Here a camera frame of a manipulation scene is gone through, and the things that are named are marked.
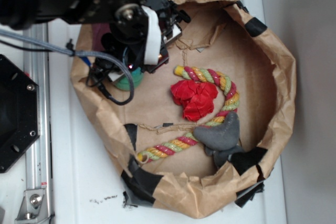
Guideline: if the green rubber ball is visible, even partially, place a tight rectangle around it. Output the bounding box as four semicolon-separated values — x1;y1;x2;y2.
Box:
114;67;144;91

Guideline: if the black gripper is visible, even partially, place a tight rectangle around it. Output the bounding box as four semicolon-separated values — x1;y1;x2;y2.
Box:
93;0;191;73

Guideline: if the red crumpled tape ball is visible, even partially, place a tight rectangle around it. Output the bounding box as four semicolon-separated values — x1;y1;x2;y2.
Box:
170;80;218;122

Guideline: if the multicolour twisted rope toy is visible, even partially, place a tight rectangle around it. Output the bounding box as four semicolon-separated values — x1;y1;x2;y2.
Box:
137;66;240;163

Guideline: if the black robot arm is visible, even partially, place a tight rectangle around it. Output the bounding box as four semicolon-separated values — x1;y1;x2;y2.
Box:
1;0;191;72

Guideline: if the grey braided cable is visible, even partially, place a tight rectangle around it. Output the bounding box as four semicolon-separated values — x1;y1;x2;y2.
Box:
0;29;136;106

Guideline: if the aluminium extrusion rail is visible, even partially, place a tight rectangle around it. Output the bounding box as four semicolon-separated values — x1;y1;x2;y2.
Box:
21;23;55;224

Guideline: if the grey plush toy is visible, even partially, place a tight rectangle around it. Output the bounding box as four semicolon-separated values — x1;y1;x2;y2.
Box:
193;112;245;168

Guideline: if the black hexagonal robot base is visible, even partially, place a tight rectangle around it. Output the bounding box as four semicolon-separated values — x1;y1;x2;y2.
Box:
1;55;39;174

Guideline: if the brown paper bag bin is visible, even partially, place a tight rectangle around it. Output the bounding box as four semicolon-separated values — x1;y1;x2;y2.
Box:
70;0;296;219

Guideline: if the metal corner bracket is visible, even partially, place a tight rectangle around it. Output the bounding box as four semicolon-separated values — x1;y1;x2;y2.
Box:
15;189;50;223

